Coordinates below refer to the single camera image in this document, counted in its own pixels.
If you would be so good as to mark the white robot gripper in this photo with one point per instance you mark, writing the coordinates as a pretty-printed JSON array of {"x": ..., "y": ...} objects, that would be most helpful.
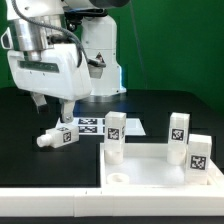
[{"x": 57, "y": 75}]

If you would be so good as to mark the white square table top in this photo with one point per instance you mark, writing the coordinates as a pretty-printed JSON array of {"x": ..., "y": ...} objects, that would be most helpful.
[{"x": 143, "y": 164}]

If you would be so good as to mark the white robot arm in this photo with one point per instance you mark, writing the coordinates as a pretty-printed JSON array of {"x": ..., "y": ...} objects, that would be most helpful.
[{"x": 37, "y": 25}]

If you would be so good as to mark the paper sheet with markers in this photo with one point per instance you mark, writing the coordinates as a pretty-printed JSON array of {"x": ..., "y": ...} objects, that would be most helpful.
[{"x": 96, "y": 126}]

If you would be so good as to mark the white L-shaped fence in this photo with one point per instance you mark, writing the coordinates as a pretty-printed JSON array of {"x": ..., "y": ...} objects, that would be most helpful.
[{"x": 117, "y": 200}]

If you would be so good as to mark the black camera on stand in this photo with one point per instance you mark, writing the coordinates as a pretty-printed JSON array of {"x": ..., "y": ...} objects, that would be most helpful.
[{"x": 74, "y": 17}]

